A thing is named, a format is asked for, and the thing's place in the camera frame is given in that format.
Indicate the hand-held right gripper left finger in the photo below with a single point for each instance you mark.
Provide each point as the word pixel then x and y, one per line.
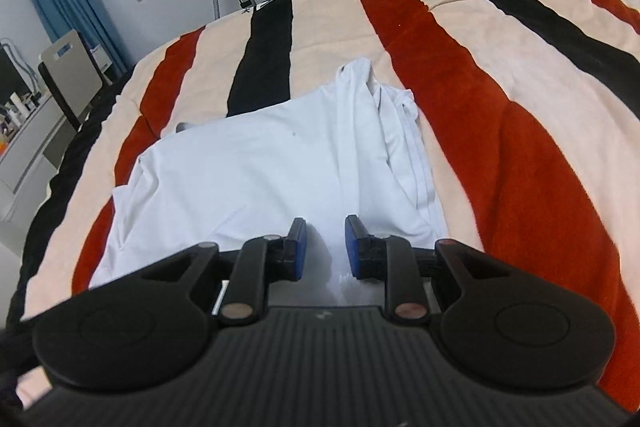
pixel 298 249

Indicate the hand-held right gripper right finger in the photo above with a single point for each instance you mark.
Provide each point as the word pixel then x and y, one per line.
pixel 354 249

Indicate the white vanity desk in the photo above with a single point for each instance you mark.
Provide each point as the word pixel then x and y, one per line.
pixel 30 142

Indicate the black and white chair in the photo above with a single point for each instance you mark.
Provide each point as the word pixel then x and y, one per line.
pixel 70 72

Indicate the red black cream striped blanket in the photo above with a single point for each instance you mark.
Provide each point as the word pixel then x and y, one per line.
pixel 525 72

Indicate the group of cosmetic bottles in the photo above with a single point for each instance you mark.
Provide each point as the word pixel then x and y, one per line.
pixel 20 107

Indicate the white t-shirt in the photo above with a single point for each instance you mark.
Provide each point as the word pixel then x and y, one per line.
pixel 260 167

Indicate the wavy framed vanity mirror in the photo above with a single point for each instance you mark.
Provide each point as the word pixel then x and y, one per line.
pixel 12 77

